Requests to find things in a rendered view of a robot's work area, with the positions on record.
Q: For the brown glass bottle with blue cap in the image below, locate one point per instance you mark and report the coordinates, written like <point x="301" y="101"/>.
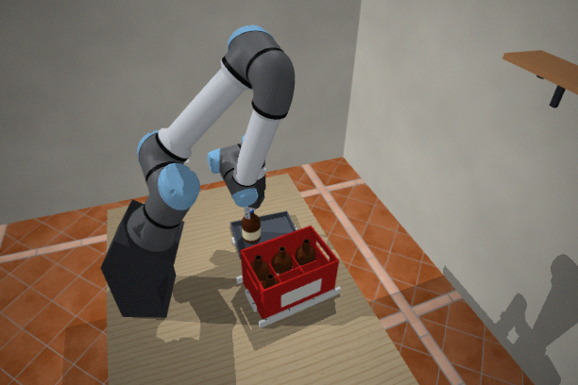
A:
<point x="251" y="228"/>

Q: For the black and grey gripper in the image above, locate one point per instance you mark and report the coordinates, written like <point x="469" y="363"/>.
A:
<point x="260" y="187"/>

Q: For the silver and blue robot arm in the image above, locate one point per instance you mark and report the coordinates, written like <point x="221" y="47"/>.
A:
<point x="174" y="189"/>

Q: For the red bottle crate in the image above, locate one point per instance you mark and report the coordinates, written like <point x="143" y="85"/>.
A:
<point x="307" y="281"/>

